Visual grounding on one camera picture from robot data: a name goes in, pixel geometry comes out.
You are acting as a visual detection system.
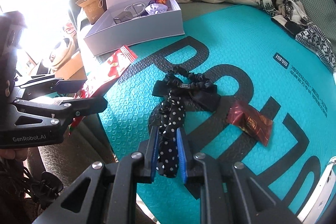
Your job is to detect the black white patterned knit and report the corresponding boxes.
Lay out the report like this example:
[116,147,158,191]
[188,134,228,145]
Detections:
[270,0,336,72]

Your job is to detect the plain cardboard box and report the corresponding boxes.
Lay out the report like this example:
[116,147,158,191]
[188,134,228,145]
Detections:
[55,52,87,80]

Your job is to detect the large red snack packet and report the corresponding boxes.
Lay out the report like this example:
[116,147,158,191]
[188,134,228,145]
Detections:
[67,45,138,135]

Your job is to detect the person's brown fleece clothing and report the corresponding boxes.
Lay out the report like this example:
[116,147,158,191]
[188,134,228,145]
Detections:
[26,109,116,224]

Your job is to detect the white patterned sock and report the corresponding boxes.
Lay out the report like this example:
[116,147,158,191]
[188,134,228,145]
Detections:
[255,0,279,14]

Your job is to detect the white plush toy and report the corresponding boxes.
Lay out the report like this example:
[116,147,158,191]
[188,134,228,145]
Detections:
[50,38,76,72]

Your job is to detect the black plastic object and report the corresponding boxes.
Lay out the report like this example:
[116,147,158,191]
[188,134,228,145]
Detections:
[29,171,64,203]

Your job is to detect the purple sachet with tassel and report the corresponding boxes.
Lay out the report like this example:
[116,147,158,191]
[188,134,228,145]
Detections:
[144,3,168,16]

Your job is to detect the black polka dot scrunchie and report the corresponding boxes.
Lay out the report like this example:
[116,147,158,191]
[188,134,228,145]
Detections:
[152,65,221,178]

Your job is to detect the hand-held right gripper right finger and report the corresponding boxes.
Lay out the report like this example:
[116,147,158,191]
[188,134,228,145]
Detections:
[176,127,302,224]

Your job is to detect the silver cable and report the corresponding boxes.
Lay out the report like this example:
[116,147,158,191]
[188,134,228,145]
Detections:
[123,2,146,17]

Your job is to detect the white smartphone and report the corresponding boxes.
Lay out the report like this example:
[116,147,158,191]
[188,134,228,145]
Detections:
[297,166,336,223]

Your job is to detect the white gift box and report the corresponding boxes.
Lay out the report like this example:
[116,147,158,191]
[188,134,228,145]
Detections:
[83,0,184,56]

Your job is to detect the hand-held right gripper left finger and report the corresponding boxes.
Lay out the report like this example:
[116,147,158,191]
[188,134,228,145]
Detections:
[34,126,160,224]

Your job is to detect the brown paper bag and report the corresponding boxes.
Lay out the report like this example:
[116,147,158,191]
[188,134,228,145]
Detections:
[76,0,108,25]

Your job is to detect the dark red candy packet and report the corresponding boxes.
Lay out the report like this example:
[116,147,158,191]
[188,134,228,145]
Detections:
[226,101,273,147]

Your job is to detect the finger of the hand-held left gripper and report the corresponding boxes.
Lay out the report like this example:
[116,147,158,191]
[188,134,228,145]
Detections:
[9,96,108,132]
[13,76,88,98]

